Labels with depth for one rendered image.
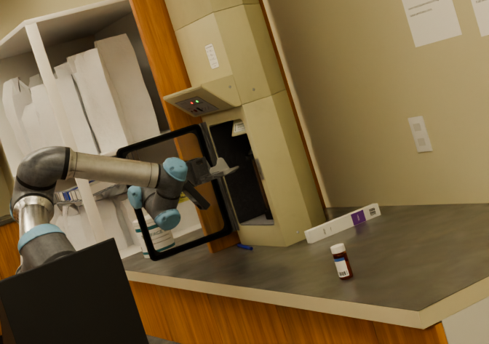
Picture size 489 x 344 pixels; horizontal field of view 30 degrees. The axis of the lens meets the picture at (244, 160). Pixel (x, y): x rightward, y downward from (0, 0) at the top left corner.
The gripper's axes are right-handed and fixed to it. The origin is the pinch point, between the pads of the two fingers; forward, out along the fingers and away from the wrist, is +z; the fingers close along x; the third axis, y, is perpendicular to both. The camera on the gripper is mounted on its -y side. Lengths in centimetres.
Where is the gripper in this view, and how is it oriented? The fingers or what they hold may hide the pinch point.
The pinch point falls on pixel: (229, 169)
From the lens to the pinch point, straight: 299.2
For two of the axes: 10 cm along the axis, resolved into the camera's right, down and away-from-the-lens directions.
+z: 8.4, -3.0, 4.4
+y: -3.0, -9.5, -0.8
